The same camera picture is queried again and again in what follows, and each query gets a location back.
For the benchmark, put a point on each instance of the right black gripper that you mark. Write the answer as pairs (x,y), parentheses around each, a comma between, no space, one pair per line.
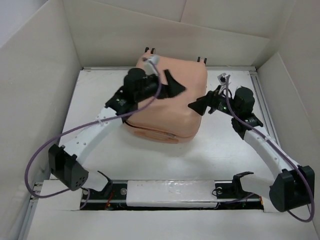
(201,103)

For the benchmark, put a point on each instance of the pink hard-shell suitcase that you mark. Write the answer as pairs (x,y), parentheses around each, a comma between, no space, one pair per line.
(170,120)

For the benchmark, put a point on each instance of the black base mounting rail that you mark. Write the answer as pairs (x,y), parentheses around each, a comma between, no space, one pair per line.
(170,195)

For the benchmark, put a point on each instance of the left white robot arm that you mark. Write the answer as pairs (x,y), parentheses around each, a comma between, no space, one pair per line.
(66,161)

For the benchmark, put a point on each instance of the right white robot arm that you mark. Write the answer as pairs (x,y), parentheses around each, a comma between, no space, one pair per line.
(293,185)

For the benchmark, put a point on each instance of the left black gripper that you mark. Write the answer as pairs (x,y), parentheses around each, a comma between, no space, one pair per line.
(171,89)

